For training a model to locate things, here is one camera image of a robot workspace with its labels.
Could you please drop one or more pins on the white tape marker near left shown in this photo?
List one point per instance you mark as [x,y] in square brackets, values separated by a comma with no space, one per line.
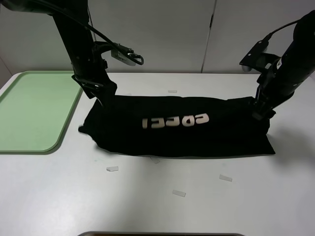
[112,169]

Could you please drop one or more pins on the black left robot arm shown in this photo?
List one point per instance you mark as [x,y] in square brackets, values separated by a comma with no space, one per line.
[72,20]

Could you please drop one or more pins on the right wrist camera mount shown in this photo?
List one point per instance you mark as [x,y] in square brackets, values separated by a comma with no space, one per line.
[257,58]

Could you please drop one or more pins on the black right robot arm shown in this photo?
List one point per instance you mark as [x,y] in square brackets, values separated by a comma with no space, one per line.
[287,73]

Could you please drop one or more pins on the white tape marker near right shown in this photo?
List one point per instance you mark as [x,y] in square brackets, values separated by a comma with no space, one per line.
[225,178]

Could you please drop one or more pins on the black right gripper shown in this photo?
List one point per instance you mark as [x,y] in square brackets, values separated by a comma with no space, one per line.
[263,105]

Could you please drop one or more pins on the light green plastic tray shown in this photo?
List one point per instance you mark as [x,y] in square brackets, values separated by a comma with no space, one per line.
[35,111]

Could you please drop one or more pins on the white tape marker near centre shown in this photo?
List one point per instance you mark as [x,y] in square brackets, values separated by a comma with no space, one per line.
[179,193]

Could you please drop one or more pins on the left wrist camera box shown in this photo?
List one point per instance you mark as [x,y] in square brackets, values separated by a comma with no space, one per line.
[120,57]

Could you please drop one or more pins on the black short sleeve t-shirt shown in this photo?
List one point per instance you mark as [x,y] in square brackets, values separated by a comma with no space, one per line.
[173,126]

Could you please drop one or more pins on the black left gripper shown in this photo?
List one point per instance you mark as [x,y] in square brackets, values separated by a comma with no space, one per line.
[90,73]

